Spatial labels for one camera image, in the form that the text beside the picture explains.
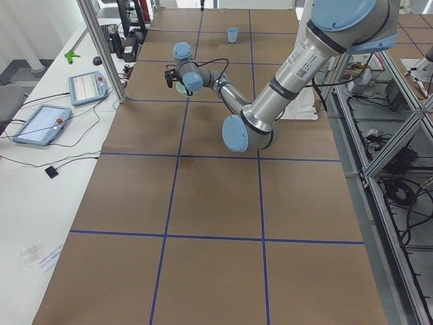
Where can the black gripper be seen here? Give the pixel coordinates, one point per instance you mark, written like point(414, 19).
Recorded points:
point(187, 90)

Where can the light green ceramic bowl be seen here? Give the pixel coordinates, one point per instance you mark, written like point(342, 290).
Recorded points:
point(181, 89)

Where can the light blue plastic cup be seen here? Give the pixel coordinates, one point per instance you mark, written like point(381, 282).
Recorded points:
point(232, 33)

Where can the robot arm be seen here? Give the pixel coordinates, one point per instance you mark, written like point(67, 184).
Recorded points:
point(334, 28)

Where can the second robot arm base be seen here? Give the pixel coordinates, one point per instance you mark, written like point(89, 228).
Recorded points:
point(420, 69)

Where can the black monitor stand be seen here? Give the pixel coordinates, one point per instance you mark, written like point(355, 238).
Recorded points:
point(132, 19)

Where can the black box with label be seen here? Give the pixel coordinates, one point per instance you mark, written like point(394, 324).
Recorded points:
point(132, 45)

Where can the black thermos bottle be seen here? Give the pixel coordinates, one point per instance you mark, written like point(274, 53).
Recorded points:
point(117, 45)

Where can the far teach pendant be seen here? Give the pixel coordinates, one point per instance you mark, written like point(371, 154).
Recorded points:
point(86, 88)

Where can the teach pendant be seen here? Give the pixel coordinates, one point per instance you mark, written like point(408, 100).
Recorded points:
point(43, 126)
point(86, 88)

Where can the green plastic clip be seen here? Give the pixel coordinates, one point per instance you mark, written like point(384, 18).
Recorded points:
point(70, 55)

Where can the near teach pendant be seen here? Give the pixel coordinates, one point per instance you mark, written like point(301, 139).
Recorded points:
point(43, 126)

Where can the small black square pad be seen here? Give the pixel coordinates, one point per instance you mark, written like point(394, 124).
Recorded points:
point(51, 172)

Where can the clear plastic bag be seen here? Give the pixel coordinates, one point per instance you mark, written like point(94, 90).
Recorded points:
point(31, 253)

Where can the aluminium frame post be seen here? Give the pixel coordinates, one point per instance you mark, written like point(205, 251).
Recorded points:
point(92, 23)

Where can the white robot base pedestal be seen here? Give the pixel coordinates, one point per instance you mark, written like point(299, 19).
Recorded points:
point(302, 107)

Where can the aluminium frame rack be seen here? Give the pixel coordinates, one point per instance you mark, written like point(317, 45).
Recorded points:
point(383, 120)

